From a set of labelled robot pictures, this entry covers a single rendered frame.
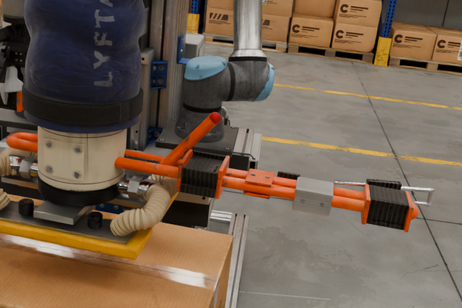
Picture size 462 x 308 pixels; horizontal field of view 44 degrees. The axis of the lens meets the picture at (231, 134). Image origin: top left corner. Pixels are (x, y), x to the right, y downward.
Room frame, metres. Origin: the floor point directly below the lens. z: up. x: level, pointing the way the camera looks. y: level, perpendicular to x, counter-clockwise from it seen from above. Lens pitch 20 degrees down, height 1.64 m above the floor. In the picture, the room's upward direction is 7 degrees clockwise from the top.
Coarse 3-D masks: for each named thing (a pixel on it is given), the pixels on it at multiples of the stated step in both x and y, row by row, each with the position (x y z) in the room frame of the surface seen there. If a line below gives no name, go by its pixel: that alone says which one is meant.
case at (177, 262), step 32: (160, 224) 1.23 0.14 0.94; (0, 256) 1.02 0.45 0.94; (32, 256) 1.03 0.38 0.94; (64, 256) 1.05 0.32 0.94; (96, 256) 1.06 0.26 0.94; (160, 256) 1.09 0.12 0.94; (192, 256) 1.10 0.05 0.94; (224, 256) 1.12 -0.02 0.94; (0, 288) 0.92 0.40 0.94; (32, 288) 0.93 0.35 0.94; (64, 288) 0.94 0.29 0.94; (96, 288) 0.95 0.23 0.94; (128, 288) 0.96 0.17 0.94; (160, 288) 0.98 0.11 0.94; (192, 288) 0.99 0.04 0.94; (224, 288) 1.15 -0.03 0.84
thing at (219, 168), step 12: (192, 156) 1.06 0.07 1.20; (204, 156) 1.07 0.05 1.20; (216, 156) 1.06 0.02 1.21; (228, 156) 1.06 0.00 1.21; (180, 168) 0.99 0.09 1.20; (192, 168) 0.98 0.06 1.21; (204, 168) 1.01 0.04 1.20; (216, 168) 1.01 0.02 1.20; (180, 180) 0.99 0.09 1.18; (192, 180) 0.99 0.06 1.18; (204, 180) 0.98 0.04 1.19; (216, 180) 0.97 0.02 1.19; (192, 192) 0.98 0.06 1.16; (204, 192) 0.98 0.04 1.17; (216, 192) 0.98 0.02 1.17
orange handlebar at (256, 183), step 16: (16, 144) 1.05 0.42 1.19; (32, 144) 1.05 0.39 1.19; (128, 160) 1.02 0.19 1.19; (160, 160) 1.05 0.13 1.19; (176, 176) 1.00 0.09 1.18; (224, 176) 1.00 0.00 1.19; (240, 176) 1.03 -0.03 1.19; (256, 176) 1.01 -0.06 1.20; (272, 176) 1.02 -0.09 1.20; (256, 192) 0.98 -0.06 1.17; (272, 192) 0.98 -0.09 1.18; (288, 192) 0.97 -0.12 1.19; (336, 192) 1.00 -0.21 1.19; (352, 192) 1.00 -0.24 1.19; (352, 208) 0.96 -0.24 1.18; (416, 208) 0.96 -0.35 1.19
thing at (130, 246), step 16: (16, 208) 0.99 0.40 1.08; (32, 208) 0.97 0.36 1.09; (0, 224) 0.93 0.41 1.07; (16, 224) 0.94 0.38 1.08; (32, 224) 0.94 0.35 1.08; (48, 224) 0.94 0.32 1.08; (64, 224) 0.95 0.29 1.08; (80, 224) 0.96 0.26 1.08; (96, 224) 0.94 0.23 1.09; (48, 240) 0.92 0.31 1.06; (64, 240) 0.91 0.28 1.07; (80, 240) 0.91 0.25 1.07; (96, 240) 0.92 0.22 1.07; (112, 240) 0.92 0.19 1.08; (128, 240) 0.92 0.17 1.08; (144, 240) 0.94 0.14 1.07; (128, 256) 0.90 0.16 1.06
